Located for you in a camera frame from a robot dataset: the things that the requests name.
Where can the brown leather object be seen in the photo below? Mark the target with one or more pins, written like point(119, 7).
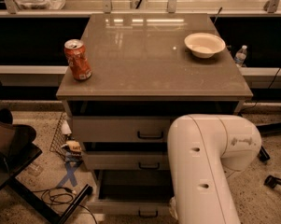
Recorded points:
point(13, 137)

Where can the small toy figure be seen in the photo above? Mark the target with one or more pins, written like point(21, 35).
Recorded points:
point(73, 151)

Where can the grey bottom drawer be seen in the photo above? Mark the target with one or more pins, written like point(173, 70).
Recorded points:
point(143, 193)

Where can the white paper bowl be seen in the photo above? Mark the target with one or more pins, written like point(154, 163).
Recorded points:
point(204, 45)

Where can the clear plastic water bottle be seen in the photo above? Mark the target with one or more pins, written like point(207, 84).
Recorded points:
point(240, 56)

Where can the grey drawer cabinet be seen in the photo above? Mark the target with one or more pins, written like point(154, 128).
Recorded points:
point(142, 68)

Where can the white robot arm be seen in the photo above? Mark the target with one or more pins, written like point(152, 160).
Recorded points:
point(204, 151)

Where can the grey drawer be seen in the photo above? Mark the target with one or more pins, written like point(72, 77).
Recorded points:
point(143, 193)
point(125, 160)
point(121, 129)

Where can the orange soda can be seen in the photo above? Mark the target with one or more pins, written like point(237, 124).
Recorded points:
point(75, 53)

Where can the grey top drawer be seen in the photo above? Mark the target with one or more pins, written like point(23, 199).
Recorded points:
point(121, 129)

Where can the blue tape cross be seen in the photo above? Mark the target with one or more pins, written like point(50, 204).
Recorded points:
point(70, 168)

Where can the wire mesh basket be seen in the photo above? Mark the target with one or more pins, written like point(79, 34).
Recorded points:
point(59, 139)

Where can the grey middle drawer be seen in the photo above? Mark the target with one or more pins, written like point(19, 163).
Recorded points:
point(125, 160)

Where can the black stand leg right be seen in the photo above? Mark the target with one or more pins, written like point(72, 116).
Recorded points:
point(263, 155)

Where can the black metal stand leg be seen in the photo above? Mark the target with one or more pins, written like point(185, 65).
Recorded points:
point(43, 208)

